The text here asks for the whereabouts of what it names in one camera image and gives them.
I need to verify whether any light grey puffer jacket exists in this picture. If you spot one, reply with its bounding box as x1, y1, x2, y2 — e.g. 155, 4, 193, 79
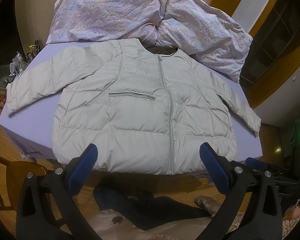
5, 38, 262, 176

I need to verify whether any wooden chair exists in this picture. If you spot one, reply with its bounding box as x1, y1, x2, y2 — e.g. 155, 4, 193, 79
0, 156, 49, 211

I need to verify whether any brown slipper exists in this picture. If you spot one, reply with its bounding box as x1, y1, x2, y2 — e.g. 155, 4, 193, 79
194, 196, 222, 217

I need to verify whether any dark trousers leg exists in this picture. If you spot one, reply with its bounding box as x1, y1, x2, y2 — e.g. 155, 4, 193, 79
93, 180, 211, 231

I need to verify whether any floral pink quilt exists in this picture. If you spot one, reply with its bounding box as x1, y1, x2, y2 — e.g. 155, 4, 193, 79
47, 0, 253, 82

